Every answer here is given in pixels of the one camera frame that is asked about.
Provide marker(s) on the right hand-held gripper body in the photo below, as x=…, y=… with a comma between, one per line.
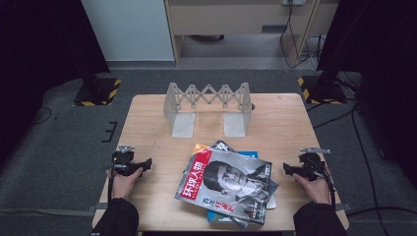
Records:
x=309, y=165

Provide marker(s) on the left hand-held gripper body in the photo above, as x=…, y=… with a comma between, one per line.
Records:
x=124, y=164

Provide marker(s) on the expandable grey metal book rack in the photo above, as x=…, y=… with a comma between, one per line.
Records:
x=183, y=126

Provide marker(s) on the orange-cornered magazine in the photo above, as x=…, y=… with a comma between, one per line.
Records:
x=200, y=148

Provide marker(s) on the red label portrait magazine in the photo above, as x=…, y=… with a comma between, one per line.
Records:
x=229, y=177

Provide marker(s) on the dark cover magazine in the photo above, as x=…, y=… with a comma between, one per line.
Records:
x=223, y=146

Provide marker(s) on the person's left hand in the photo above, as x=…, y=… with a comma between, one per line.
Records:
x=123, y=185

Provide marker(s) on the person's right hand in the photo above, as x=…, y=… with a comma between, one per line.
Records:
x=314, y=190

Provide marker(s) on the yellow-black striped stand base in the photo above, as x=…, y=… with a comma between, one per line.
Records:
x=323, y=91
x=98, y=93

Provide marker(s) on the black curtain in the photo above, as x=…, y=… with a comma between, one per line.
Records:
x=387, y=65
x=39, y=65

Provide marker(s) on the light wooden desk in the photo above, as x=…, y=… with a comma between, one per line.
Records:
x=229, y=18

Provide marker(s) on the white power strip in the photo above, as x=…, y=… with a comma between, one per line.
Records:
x=294, y=2

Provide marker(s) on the grey metal table bracket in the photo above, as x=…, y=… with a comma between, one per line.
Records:
x=345, y=206
x=98, y=207

